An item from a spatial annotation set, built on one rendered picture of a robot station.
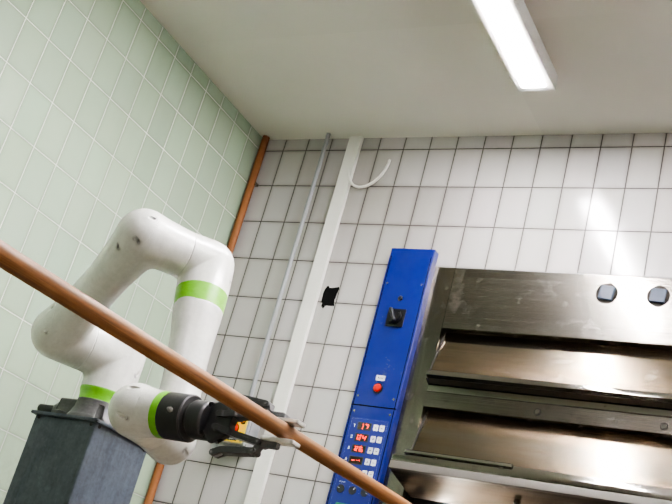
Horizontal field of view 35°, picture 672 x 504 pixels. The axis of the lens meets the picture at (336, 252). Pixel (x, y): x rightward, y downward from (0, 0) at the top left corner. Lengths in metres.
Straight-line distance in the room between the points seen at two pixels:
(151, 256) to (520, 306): 1.36
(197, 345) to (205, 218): 1.52
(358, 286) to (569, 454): 0.93
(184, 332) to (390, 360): 1.18
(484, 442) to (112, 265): 1.31
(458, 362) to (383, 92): 0.94
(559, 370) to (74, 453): 1.43
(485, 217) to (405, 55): 0.59
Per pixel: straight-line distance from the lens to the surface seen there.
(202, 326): 2.34
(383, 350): 3.41
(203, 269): 2.40
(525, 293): 3.35
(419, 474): 3.10
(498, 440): 3.21
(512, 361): 3.28
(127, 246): 2.37
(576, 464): 3.11
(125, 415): 2.14
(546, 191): 3.51
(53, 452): 2.63
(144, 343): 1.60
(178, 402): 2.07
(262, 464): 3.48
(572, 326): 3.27
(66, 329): 2.60
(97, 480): 2.60
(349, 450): 3.33
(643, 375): 3.16
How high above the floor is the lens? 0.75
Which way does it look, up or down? 22 degrees up
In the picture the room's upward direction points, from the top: 16 degrees clockwise
